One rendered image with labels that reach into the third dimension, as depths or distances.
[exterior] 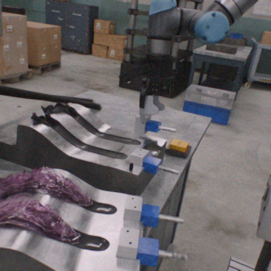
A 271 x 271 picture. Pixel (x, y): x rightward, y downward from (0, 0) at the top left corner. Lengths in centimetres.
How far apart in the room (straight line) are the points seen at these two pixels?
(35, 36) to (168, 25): 455
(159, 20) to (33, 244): 66
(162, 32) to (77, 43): 701
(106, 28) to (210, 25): 685
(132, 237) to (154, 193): 30
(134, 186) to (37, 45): 472
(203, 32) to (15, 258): 63
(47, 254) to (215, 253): 151
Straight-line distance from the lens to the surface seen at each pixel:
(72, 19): 793
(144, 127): 97
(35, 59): 544
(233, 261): 162
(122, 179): 79
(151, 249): 60
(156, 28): 92
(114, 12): 797
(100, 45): 771
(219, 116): 406
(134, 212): 67
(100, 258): 59
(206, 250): 198
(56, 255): 58
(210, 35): 80
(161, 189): 89
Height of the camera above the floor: 128
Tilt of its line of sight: 24 degrees down
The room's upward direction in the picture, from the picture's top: 8 degrees clockwise
